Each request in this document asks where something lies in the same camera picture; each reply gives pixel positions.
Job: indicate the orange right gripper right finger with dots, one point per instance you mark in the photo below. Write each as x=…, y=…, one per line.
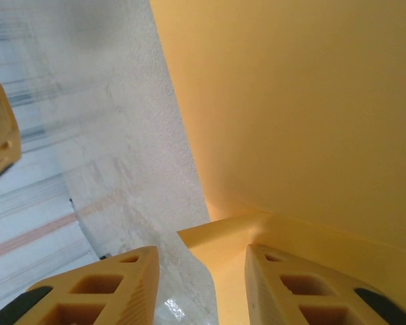
x=260, y=298

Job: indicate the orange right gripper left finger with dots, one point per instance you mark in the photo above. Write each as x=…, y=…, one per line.
x=128, y=298

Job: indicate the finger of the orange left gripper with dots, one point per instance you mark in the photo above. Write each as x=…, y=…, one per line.
x=3, y=128

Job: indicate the orange cloth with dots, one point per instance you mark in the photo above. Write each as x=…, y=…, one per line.
x=308, y=118

